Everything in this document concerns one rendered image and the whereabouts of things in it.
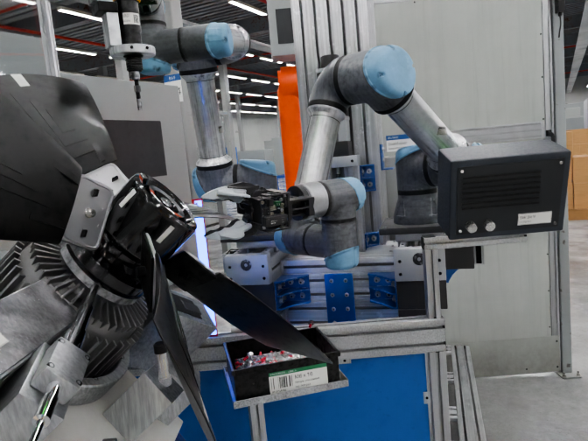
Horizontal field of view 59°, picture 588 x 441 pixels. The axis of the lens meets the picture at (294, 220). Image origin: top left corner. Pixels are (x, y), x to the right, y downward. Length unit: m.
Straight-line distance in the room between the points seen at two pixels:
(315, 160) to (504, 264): 1.82
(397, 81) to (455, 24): 1.63
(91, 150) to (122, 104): 4.32
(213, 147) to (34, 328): 1.08
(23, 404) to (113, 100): 4.63
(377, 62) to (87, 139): 0.62
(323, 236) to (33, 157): 0.63
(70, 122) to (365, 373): 0.86
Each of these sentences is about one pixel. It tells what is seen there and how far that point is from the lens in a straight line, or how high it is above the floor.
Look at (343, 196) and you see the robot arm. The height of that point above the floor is 1.18.
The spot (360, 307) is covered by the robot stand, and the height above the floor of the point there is 0.79.
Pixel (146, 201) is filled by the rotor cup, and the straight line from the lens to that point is 0.73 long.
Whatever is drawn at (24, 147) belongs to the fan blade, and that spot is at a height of 1.31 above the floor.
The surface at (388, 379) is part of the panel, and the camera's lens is 1.34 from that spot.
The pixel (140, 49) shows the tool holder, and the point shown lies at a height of 1.45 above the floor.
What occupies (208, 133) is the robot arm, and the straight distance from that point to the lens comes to 1.65.
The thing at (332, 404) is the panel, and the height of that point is 0.66.
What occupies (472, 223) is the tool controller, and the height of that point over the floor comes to 1.09.
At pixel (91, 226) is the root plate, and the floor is 1.20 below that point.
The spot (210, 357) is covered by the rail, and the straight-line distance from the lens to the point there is 1.30.
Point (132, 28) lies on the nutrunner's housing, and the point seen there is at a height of 1.49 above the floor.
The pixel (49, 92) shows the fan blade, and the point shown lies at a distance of 0.97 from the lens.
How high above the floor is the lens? 1.27
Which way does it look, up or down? 7 degrees down
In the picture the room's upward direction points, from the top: 5 degrees counter-clockwise
